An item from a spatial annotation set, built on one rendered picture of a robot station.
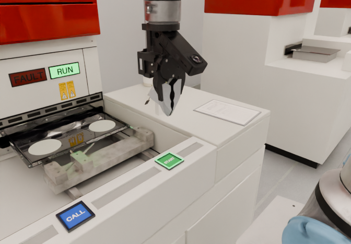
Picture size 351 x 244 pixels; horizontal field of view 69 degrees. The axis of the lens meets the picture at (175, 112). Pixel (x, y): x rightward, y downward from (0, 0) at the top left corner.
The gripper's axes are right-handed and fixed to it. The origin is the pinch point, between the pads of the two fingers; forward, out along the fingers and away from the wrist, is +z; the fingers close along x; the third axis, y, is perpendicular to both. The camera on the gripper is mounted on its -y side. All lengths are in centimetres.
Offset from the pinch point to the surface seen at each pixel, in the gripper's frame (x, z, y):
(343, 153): -221, 111, -11
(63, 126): 6, 21, 53
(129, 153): -2.9, 23.6, 23.2
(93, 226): 24.8, 14.7, -3.9
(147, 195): 11.6, 15.7, -4.0
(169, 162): 0.5, 14.2, 0.1
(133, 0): -149, -22, 207
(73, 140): 8.2, 20.8, 40.4
